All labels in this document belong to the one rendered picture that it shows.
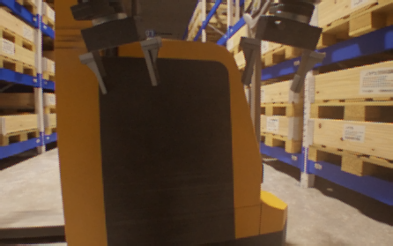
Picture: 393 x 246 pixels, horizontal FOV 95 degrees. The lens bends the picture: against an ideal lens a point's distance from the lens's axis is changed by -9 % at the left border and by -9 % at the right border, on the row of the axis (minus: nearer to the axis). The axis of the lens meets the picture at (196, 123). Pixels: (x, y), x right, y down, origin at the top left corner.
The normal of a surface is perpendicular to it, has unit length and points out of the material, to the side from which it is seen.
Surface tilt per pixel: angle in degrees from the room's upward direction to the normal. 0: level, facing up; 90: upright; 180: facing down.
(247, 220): 90
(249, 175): 90
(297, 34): 114
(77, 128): 90
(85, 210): 90
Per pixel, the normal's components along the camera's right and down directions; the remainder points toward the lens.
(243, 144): 0.21, 0.07
